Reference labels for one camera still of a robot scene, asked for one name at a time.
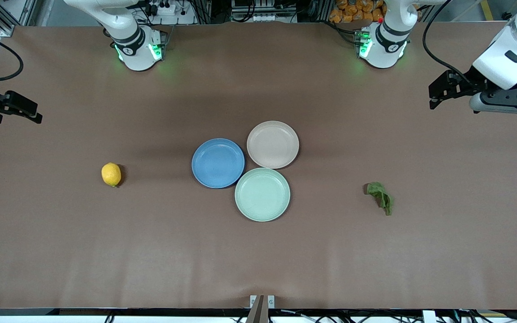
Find white power strip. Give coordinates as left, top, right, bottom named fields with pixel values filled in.
left=144, top=0, right=177, bottom=16

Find mint green plate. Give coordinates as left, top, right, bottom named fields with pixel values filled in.
left=234, top=168, right=291, bottom=222

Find yellow lemon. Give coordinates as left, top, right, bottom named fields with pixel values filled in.
left=101, top=162, right=122, bottom=188

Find metal table edge bracket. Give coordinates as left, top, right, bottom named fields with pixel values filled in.
left=250, top=295, right=276, bottom=323

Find blue plate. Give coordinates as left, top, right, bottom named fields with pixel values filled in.
left=191, top=138, right=245, bottom=189

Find green lettuce leaf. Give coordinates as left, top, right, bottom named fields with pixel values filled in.
left=366, top=182, right=394, bottom=216

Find aluminium frame profile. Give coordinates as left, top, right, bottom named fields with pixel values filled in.
left=0, top=0, right=44, bottom=39

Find beige plate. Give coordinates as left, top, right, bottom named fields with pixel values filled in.
left=246, top=121, right=300, bottom=170

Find orange snack bags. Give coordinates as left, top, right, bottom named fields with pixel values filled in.
left=329, top=0, right=385, bottom=24

